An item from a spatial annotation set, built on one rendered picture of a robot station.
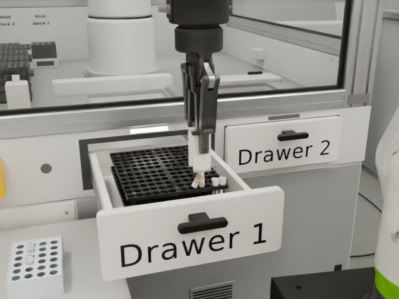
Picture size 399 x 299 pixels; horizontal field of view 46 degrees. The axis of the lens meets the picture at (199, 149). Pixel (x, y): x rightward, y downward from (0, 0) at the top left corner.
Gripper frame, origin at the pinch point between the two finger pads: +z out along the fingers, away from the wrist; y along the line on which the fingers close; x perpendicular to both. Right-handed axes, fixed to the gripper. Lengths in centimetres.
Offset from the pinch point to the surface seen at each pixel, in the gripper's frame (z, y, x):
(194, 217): 5.7, 12.5, -4.8
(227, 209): 6.0, 11.1, 0.9
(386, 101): 45, -166, 175
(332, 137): 8.8, -20.8, 39.9
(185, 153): 6.9, -16.7, 2.2
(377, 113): 56, -175, 175
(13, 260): 17.1, -3.0, -31.8
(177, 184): 6.7, -2.0, -3.4
